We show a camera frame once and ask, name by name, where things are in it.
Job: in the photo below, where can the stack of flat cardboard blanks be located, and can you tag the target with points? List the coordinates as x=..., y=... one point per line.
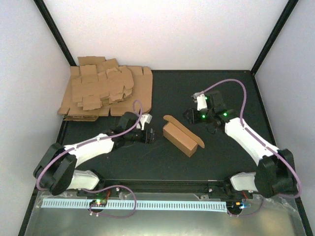
x=100, y=87

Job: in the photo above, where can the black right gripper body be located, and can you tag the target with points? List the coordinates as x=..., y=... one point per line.
x=201, y=119

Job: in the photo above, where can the white slotted cable duct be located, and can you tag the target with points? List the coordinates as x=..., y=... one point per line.
x=137, y=205

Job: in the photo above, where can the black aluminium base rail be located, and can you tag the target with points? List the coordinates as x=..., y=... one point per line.
x=220, y=188

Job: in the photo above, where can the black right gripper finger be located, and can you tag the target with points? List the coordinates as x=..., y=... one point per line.
x=188, y=118
x=189, y=112

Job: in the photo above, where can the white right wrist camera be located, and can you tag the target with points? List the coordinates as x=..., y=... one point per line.
x=201, y=101

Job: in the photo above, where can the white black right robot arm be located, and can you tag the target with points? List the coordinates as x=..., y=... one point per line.
x=273, y=175

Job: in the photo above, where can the brown cardboard box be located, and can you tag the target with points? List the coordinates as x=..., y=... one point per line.
x=180, y=136

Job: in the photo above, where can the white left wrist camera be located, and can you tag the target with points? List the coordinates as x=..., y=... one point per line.
x=145, y=119

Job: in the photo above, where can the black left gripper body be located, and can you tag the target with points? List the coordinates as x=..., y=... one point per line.
x=145, y=138

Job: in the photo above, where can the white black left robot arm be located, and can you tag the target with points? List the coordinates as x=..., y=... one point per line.
x=57, y=170

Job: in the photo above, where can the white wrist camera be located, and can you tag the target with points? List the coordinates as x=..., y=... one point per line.
x=201, y=101
x=145, y=119

